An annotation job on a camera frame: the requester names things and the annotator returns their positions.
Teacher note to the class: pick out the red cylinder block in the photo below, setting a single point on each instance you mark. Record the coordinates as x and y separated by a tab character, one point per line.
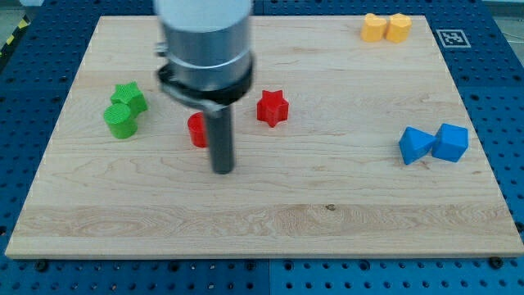
197	130

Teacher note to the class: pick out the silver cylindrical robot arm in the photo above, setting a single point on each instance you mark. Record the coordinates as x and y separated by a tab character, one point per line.
207	46

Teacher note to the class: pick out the red star block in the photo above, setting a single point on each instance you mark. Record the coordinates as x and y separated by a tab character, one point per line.
272	108

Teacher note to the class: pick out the green star block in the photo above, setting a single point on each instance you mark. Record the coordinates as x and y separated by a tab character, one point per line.
130	94

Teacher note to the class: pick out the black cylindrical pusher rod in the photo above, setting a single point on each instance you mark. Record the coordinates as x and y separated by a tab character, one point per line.
219	136

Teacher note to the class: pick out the light wooden board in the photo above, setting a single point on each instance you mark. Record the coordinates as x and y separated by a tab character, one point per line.
328	182

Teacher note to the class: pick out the green cylinder block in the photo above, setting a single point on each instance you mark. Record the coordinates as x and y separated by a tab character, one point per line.
120	121

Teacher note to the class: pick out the blue triangle block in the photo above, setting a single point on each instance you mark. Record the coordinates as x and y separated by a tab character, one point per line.
414	144

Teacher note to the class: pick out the yellow heart block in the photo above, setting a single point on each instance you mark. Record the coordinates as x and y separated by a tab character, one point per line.
373	28

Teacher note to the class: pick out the yellow hexagon block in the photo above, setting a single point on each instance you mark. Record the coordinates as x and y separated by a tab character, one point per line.
398	28

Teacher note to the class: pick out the blue cube block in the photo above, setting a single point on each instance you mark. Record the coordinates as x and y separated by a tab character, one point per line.
451	143

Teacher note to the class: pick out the white fiducial marker tag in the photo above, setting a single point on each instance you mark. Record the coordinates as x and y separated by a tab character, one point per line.
453	38

